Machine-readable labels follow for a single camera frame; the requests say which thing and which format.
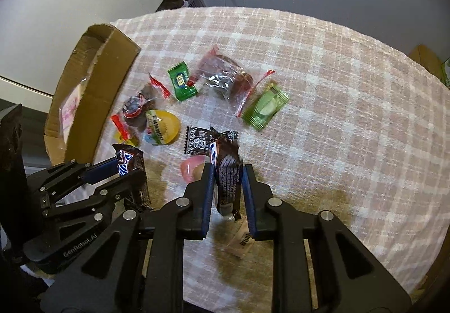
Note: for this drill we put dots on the green package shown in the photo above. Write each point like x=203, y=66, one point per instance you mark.
x=445, y=72

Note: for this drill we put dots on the green pastry packet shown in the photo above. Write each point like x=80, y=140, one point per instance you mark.
x=265, y=105

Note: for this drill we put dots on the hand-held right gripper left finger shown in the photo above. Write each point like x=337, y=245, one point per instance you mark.
x=208, y=193

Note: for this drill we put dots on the pink jelly cup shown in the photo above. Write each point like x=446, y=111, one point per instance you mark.
x=191, y=167

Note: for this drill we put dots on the small green candy packet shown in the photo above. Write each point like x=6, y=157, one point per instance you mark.
x=181, y=81

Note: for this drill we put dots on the yellow candy packet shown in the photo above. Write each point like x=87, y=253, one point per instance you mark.
x=123, y=139

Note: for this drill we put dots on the large clear red-edged bag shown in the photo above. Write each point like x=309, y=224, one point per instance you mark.
x=221, y=77

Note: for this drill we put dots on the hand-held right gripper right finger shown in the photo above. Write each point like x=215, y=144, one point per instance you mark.
x=251, y=200

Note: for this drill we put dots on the plaid tablecloth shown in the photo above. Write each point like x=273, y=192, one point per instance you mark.
x=334, y=123

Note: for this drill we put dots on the small beige packet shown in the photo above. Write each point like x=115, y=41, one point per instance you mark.
x=242, y=241

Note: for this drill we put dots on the cardboard box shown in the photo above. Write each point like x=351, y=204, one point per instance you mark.
x=105, y=63

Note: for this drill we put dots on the yellow jelly cup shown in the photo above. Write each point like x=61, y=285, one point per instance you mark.
x=161, y=125

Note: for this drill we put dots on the brown chocolate bar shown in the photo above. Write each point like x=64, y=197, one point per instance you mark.
x=130, y=158
x=226, y=172

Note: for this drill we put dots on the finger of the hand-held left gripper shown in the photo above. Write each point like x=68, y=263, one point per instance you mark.
x=100, y=169
x=121, y=186

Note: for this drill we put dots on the bread packet with pink print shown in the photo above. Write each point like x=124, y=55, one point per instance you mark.
x=70, y=105

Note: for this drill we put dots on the small black chocolate packet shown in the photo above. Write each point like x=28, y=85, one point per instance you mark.
x=197, y=140

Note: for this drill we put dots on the brown cardboard carton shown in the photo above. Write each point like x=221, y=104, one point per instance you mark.
x=423, y=56

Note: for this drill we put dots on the small clear red-edged packet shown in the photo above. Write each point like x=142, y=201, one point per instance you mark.
x=139, y=102

